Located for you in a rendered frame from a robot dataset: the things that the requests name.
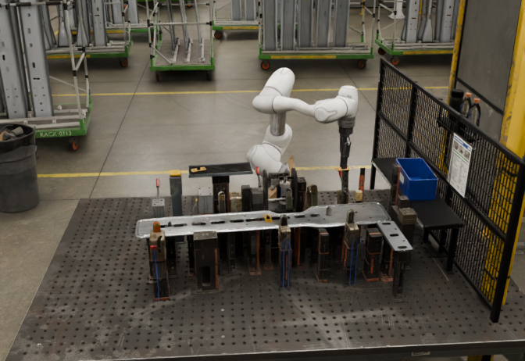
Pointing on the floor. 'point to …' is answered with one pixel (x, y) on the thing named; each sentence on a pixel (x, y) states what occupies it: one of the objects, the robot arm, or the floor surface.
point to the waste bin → (18, 168)
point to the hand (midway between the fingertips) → (344, 162)
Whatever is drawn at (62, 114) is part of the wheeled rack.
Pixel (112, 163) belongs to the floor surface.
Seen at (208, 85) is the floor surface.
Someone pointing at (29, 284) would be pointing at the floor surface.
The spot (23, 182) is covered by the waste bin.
